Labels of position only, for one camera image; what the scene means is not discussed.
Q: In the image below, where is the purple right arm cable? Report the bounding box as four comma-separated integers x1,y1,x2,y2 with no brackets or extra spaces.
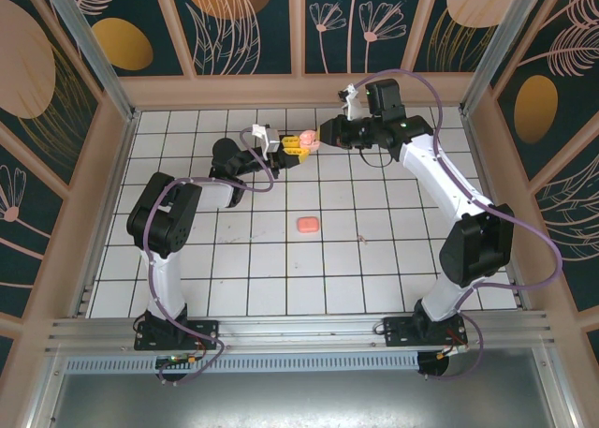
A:
353,68,562,315

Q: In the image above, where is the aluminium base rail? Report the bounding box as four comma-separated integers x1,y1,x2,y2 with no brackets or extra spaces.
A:
44,313,556,355

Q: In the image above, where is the aluminium table side rail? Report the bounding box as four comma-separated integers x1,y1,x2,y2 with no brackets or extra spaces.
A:
77,112,141,310
461,111,551,317

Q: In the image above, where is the grey metal sheet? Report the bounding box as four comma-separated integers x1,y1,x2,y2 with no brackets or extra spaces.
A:
25,347,577,428

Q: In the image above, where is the aluminium frame post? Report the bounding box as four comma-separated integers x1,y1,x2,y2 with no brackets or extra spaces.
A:
460,0,562,116
37,0,141,123

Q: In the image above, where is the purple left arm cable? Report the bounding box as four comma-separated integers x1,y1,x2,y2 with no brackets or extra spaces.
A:
142,128,275,354

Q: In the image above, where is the slotted grey cable duct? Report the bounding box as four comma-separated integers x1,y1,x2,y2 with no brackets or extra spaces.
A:
65,352,420,374

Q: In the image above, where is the thin black cable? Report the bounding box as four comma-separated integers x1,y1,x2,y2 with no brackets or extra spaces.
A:
358,145,400,170

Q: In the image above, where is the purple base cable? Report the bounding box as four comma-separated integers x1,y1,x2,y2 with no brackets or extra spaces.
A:
418,315,485,382
156,338,226,387

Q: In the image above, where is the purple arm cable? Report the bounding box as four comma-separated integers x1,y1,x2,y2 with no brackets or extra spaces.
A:
142,128,275,354
353,68,562,315

